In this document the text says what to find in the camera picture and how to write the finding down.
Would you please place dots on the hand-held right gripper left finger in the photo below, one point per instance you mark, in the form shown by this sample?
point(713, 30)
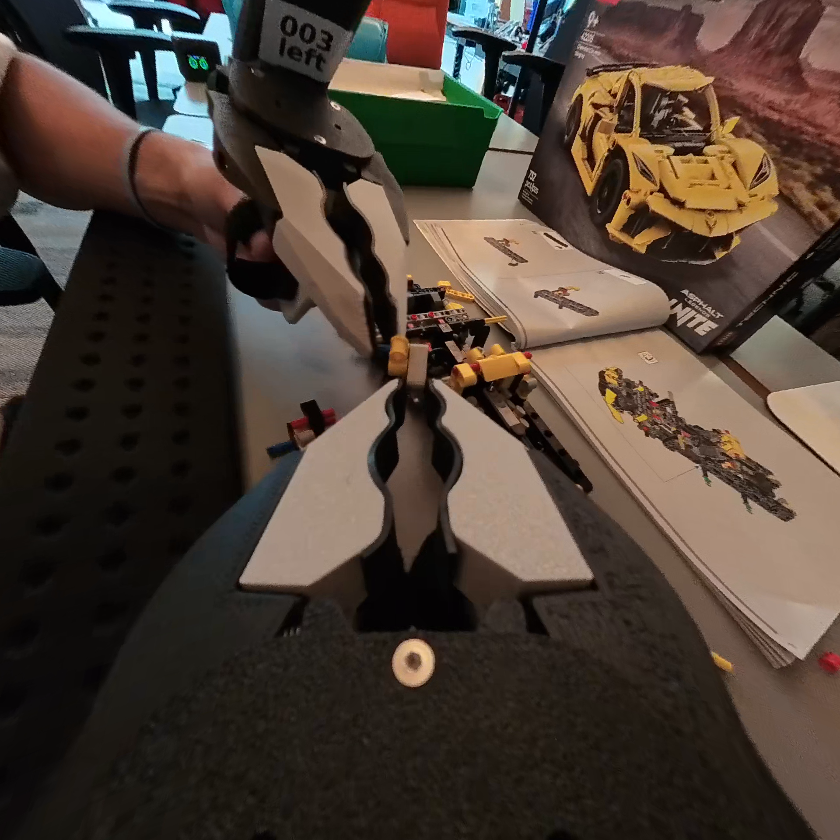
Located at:
point(315, 518)

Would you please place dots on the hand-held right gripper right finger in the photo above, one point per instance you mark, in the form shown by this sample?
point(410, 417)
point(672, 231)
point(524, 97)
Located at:
point(512, 518)

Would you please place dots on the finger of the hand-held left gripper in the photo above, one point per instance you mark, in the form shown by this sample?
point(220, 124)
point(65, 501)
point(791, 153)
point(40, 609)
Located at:
point(315, 249)
point(387, 229)

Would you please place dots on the small yellow grey lego connector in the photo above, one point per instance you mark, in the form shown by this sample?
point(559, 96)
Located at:
point(417, 364)

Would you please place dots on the black yellow lego car chassis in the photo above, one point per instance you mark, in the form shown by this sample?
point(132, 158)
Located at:
point(489, 367)

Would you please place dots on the person's left forearm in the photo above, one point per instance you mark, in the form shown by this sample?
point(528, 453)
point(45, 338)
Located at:
point(65, 131)

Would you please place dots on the yellow lego beam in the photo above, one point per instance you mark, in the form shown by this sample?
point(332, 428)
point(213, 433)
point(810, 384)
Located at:
point(456, 293)

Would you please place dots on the open lego instruction booklet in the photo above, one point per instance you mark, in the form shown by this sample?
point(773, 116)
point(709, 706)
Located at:
point(722, 558)

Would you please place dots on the yellow lego pin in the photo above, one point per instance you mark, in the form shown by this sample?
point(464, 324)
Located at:
point(722, 661)

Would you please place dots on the lego set cardboard box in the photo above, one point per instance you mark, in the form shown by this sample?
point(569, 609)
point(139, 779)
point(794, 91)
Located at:
point(656, 131)

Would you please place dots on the red lego piece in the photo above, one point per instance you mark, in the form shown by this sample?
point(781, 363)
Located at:
point(829, 661)

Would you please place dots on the person's left hand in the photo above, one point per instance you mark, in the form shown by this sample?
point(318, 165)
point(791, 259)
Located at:
point(190, 190)

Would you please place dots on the green plastic bin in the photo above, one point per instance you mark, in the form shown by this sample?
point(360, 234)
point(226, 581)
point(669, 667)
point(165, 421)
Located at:
point(426, 144)

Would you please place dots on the black device green lights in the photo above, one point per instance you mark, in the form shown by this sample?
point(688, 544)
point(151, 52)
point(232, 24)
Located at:
point(197, 62)

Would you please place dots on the orange bag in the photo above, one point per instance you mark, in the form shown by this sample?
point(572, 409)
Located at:
point(407, 23)

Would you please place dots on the black round stool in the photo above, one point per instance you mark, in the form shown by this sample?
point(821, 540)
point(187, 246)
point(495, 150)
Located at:
point(531, 65)
point(118, 39)
point(482, 39)

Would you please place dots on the dark blue office chair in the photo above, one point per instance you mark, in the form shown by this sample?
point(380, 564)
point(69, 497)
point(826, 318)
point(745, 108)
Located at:
point(26, 269)

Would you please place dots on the white rounded pad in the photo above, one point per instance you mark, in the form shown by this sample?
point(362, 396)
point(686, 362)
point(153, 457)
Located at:
point(814, 420)

